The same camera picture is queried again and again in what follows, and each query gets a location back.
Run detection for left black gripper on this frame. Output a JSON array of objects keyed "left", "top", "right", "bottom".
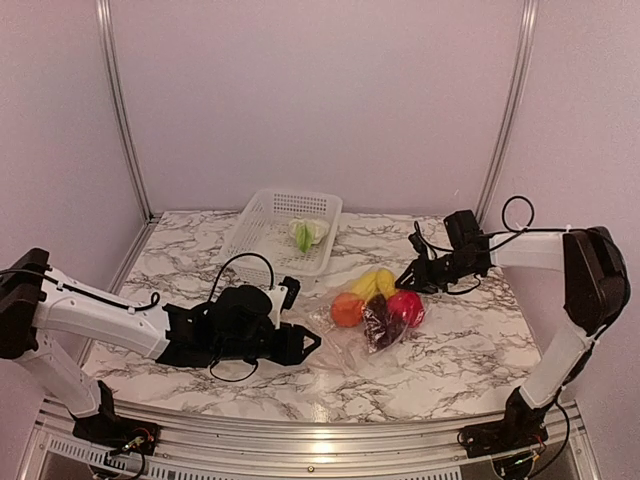
[{"left": 215, "top": 322, "right": 322, "bottom": 367}]

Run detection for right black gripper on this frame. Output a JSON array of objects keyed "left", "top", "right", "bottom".
[{"left": 394, "top": 250, "right": 480, "bottom": 294}]

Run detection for fake orange tomato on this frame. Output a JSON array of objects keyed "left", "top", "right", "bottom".
[{"left": 330, "top": 292, "right": 365, "bottom": 328}]

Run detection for fake purple grapes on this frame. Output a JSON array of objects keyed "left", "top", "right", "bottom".
[{"left": 363, "top": 294, "right": 407, "bottom": 354}]

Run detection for clear zip top bag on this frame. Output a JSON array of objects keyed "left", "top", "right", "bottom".
[{"left": 297, "top": 267, "right": 430, "bottom": 374}]

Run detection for fake white cauliflower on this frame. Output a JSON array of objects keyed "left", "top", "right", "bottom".
[{"left": 288, "top": 218, "right": 330, "bottom": 253}]

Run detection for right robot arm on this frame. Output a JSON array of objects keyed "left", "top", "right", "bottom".
[{"left": 396, "top": 210, "right": 631, "bottom": 448}]

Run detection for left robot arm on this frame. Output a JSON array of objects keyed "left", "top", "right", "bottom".
[{"left": 1, "top": 248, "right": 322, "bottom": 445}]

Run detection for fake red pepper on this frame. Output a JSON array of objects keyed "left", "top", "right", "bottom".
[{"left": 387, "top": 290, "right": 425, "bottom": 328}]

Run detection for white plastic basket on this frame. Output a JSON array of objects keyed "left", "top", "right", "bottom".
[{"left": 219, "top": 189, "right": 343, "bottom": 292}]

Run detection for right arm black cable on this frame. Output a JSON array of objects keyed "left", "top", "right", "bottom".
[{"left": 412, "top": 195, "right": 640, "bottom": 296}]

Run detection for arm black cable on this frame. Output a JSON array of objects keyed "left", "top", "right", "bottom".
[
  {"left": 412, "top": 195, "right": 640, "bottom": 296},
  {"left": 0, "top": 252, "right": 276, "bottom": 384}
]

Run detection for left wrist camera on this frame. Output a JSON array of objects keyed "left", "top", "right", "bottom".
[{"left": 266, "top": 276, "right": 301, "bottom": 330}]

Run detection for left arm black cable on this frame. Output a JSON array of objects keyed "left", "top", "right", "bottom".
[{"left": 0, "top": 252, "right": 276, "bottom": 384}]

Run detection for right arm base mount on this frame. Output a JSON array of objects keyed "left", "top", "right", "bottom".
[{"left": 457, "top": 388, "right": 552, "bottom": 458}]

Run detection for left aluminium frame post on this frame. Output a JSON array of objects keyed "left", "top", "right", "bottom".
[{"left": 96, "top": 0, "right": 157, "bottom": 293}]

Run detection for aluminium frame post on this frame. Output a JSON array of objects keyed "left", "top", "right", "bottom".
[
  {"left": 96, "top": 0, "right": 157, "bottom": 293},
  {"left": 475, "top": 0, "right": 540, "bottom": 224}
]

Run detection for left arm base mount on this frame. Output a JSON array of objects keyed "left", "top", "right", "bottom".
[{"left": 72, "top": 380, "right": 160, "bottom": 456}]

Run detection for aluminium front rail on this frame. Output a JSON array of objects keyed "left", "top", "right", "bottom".
[{"left": 17, "top": 397, "right": 603, "bottom": 479}]

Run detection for right aluminium frame post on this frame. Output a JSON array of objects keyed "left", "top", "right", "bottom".
[{"left": 475, "top": 0, "right": 540, "bottom": 224}]

